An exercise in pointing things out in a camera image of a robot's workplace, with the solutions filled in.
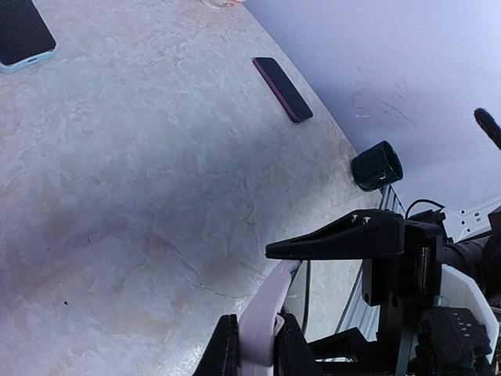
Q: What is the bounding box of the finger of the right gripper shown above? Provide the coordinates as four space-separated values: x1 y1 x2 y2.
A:
265 209 405 261

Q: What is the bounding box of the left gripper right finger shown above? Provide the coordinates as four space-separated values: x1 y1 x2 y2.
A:
276 313 323 376

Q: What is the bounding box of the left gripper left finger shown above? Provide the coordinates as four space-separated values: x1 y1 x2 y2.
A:
193 314 239 376

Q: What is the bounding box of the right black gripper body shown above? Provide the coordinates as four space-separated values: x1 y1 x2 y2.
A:
362 220 443 341

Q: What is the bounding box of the pink clear phone case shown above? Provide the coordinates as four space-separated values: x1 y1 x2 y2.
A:
237 260 301 376

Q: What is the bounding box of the light blue phone case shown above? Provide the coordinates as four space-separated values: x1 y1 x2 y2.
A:
0 0 58 75

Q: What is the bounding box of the teal green phone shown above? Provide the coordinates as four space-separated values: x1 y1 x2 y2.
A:
0 0 56 66

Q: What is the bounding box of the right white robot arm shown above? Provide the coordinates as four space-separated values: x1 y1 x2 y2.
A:
265 209 500 341

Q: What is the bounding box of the black phone red edge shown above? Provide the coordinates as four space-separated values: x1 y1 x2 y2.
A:
253 57 313 123

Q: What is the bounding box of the dark green mug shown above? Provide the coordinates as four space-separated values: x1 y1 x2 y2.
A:
351 140 404 192

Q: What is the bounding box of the red white patterned bowl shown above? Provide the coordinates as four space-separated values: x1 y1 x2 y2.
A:
201 0 246 9

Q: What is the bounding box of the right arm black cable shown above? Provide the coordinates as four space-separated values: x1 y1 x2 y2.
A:
473 107 501 152

